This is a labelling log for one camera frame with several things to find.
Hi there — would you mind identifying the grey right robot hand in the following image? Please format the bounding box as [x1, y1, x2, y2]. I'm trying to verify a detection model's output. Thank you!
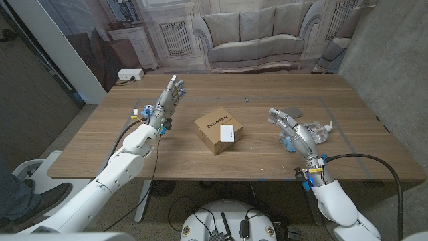
[267, 107, 327, 167]

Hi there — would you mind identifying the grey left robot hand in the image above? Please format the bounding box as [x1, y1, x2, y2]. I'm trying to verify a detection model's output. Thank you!
[148, 74, 187, 131]

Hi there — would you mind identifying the white card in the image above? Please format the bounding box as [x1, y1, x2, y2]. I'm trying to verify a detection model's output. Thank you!
[219, 124, 235, 143]

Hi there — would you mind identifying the clear soap dispenser bottle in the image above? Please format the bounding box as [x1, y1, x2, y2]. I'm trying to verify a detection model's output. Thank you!
[279, 120, 334, 153]

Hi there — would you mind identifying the brown cardboard box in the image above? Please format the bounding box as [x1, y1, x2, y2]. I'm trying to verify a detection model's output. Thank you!
[194, 106, 244, 156]

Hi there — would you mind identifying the grey square pad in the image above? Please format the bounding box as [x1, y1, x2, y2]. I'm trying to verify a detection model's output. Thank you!
[282, 106, 304, 119]

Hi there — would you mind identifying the white power strip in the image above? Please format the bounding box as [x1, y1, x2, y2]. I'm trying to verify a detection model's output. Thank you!
[116, 68, 145, 81]

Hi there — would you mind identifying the dark grey table leg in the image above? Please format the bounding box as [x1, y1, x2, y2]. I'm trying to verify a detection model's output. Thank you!
[302, 187, 324, 227]

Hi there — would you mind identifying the black round floor fan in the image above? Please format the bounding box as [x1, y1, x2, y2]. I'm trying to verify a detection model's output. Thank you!
[150, 179, 177, 198]

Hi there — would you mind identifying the white table leg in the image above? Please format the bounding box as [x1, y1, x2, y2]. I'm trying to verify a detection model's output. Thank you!
[134, 179, 153, 224]

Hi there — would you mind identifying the white robot torso base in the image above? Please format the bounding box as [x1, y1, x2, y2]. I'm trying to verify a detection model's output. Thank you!
[180, 199, 278, 241]

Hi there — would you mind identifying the black adapter on torso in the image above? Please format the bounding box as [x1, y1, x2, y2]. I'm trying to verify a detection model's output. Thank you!
[239, 219, 250, 239]

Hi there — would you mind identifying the printed living room backdrop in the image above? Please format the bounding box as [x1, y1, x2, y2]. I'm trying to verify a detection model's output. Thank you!
[36, 0, 379, 93]

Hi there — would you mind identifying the black antenna on torso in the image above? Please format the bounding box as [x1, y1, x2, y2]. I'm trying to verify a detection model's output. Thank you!
[220, 212, 233, 240]

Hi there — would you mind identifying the white floor stand base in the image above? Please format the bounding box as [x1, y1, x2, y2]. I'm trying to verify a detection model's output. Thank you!
[11, 150, 101, 232]

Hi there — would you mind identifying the dark leather shoe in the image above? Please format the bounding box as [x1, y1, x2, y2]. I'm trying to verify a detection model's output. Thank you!
[0, 182, 73, 232]

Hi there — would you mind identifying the white robot chest edge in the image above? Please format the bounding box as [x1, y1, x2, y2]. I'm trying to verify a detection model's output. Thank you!
[0, 232, 134, 241]

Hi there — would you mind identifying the person leg in jeans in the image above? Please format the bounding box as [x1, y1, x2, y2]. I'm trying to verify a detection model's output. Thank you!
[0, 157, 33, 220]

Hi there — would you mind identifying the black power strip cord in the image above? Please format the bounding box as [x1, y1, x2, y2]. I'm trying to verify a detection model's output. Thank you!
[113, 76, 136, 86]

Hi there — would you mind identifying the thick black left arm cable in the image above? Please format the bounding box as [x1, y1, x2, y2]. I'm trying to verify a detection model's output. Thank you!
[106, 118, 150, 168]

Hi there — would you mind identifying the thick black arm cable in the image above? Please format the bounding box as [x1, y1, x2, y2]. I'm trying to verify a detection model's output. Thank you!
[106, 118, 150, 168]
[326, 153, 405, 241]

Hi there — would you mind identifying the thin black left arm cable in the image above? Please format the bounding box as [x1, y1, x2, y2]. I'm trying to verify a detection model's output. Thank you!
[103, 133, 161, 232]

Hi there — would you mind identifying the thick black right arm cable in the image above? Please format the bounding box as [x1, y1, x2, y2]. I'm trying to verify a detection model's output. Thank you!
[326, 153, 405, 241]

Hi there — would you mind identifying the black floor cable loop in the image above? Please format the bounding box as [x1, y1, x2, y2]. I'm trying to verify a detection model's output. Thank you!
[167, 195, 215, 235]

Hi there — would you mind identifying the black door handle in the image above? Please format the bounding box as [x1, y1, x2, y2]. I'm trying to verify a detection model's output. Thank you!
[0, 29, 19, 43]

